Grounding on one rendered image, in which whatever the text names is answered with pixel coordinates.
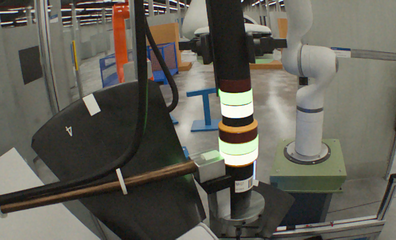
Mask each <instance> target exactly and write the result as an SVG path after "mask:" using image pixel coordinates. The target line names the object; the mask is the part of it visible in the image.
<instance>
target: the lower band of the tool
mask: <svg viewBox="0 0 396 240"><path fill-rule="evenodd" d="M256 126H257V120H256V119H254V121H253V123H251V124H250V125H247V126H244V127H229V126H226V125H224V124H223V123H222V120H221V121H220V122H219V123H218V127H219V128H220V129H221V130H222V131H225V132H231V133H240V132H246V131H250V130H252V129H254V128H255V127H256ZM256 138H257V137H256ZM256 138H255V139H256ZM255 139H253V140H255ZM220 140H221V139H220ZM253 140H251V141H248V142H244V143H228V142H224V141H222V140H221V141H222V142H224V143H227V144H233V145H239V144H245V143H249V142H252V141H253ZM256 149H257V148H256ZM256 149H255V150H256ZM255 150H253V151H255ZM253 151H251V152H249V153H252V152H253ZM222 152H223V151H222ZM223 153H224V152H223ZM249 153H245V154H239V155H233V154H227V153H225V154H227V155H232V156H240V155H246V154H249ZM256 159H257V158H256ZM256 159H255V160H256ZM255 160H254V161H255ZM254 161H252V162H250V163H247V164H243V165H230V164H226V163H225V165H227V166H230V167H236V168H237V167H244V166H248V165H250V164H252V163H253V162H254Z"/></svg>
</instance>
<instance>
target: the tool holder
mask: <svg viewBox="0 0 396 240"><path fill-rule="evenodd" d="M210 151H214V149H208V150H205V151H201V152H197V153H194V154H190V155H188V160H194V164H195V167H196V172H194V173H192V174H193V175H194V179H195V181H196V182H197V183H198V184H199V185H200V186H201V187H202V189H203V190H204V191H205V192H206V193H207V197H208V207H209V208H210V210H211V211H212V212H213V214H214V217H215V218H216V219H217V220H218V221H220V222H222V223H224V224H227V225H235V226H237V225H245V224H249V223H251V222H253V221H255V220H257V219H258V218H260V217H261V216H262V214H263V211H264V207H265V200H264V198H263V196H262V195H261V194H259V193H258V192H256V191H252V193H251V204H250V206H249V207H248V208H246V209H244V210H231V209H230V187H231V186H232V176H231V175H230V174H229V173H227V172H226V171H225V158H224V157H222V156H221V155H220V156H218V157H215V158H212V159H208V160H205V159H202V158H201V157H200V156H201V154H203V153H207V152H210Z"/></svg>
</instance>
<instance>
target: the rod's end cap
mask: <svg viewBox="0 0 396 240"><path fill-rule="evenodd" d="M220 155H221V154H220V153H219V152H218V151H217V150H214V151H210V152H207V153H203V154H201V156H200V157H201V158H202V159H205V160H208V159H212V158H215V157H218V156H220Z"/></svg>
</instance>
